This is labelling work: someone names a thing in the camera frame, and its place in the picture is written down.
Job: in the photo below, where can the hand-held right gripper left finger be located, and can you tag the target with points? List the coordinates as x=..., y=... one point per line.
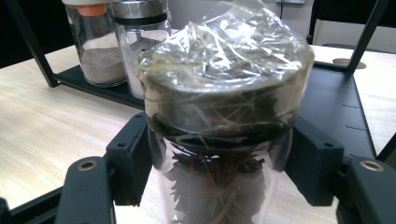
x=129, y=158

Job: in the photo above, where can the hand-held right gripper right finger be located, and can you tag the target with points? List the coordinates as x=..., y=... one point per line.
x=316, y=161

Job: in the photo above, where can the black metal two-tier rack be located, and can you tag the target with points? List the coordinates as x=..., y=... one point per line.
x=330, y=93

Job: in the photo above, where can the white-lid glass spice jar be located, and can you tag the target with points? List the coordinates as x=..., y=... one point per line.
x=96, y=62

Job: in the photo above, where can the silver-lid glass spice jar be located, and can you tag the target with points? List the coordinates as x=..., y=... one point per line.
x=140, y=31

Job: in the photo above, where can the round dark table grommet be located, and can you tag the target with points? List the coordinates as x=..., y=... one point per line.
x=341, y=62

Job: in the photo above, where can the white wall socket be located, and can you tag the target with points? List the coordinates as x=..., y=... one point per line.
x=291, y=1

